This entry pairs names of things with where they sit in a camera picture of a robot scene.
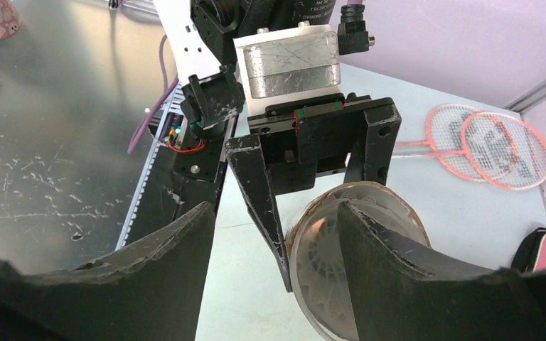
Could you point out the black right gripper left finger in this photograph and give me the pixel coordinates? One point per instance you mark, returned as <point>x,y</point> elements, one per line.
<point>151,289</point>

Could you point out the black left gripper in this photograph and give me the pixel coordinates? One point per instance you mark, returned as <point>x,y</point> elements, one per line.
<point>294,143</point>

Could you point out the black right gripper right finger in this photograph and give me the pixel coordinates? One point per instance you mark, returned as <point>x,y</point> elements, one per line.
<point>403,290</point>

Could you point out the white shuttlecock tube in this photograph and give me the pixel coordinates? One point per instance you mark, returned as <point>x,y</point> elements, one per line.
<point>320,263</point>

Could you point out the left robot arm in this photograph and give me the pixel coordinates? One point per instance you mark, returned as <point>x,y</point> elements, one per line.
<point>202,35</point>

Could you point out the pink sport racket bag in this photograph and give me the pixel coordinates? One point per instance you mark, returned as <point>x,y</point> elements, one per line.
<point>530,256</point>

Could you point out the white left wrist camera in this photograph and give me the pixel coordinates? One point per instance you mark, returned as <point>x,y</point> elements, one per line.
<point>288,65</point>

